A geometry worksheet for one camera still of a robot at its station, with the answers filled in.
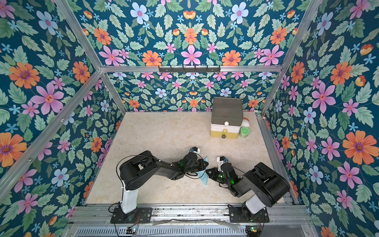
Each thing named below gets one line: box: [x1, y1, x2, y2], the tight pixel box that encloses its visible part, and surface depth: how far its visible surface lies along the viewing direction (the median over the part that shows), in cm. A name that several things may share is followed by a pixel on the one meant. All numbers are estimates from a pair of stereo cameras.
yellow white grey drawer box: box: [210, 96, 244, 140], surface depth 98 cm
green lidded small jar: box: [238, 126, 251, 138], surface depth 105 cm
